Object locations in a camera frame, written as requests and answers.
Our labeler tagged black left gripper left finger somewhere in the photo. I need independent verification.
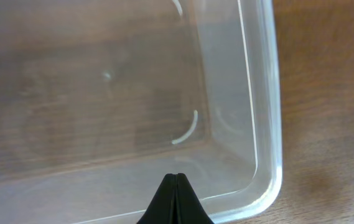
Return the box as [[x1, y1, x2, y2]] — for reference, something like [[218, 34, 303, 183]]
[[137, 174, 175, 224]]

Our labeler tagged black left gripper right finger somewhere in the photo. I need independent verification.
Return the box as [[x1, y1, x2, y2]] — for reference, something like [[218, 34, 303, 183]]
[[174, 173, 213, 224]]

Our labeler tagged clear plastic container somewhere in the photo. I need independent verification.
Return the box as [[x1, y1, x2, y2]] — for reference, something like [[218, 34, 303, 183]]
[[0, 0, 282, 223]]

